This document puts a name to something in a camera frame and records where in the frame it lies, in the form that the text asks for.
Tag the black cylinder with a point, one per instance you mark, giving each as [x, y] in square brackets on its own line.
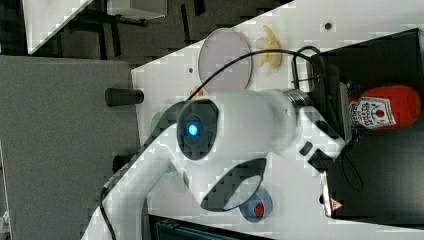
[120, 162]
[122, 97]

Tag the lilac round plate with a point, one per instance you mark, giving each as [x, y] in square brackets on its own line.
[221, 47]

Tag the blue cup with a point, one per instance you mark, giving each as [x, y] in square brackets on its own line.
[260, 196]

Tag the orange slice toy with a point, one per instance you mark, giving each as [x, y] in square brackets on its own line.
[196, 93]

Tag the red felt ketchup bottle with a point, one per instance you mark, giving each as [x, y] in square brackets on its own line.
[385, 108]

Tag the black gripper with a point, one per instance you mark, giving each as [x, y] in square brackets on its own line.
[330, 96]

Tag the black toaster oven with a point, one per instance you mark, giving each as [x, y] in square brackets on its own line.
[378, 177]

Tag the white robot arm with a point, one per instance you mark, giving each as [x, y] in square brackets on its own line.
[219, 145]

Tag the strawberry toy in cup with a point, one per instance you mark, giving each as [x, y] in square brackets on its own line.
[259, 210]

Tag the peeled banana toy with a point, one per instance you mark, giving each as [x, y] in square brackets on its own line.
[271, 47]

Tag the black cylinder upper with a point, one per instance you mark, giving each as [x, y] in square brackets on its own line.
[122, 97]

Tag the black cylinder lower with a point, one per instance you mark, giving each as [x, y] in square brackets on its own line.
[120, 162]

